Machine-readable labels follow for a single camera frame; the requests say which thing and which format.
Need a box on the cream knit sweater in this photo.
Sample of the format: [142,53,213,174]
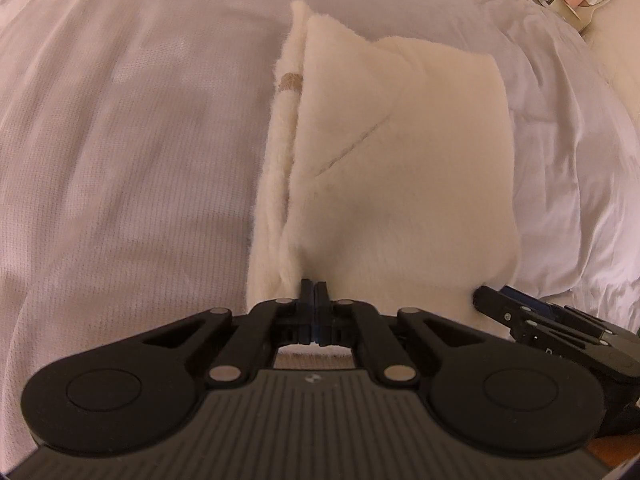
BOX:
[246,1,520,337]

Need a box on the lavender bed sheet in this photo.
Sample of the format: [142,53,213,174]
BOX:
[1,0,639,470]

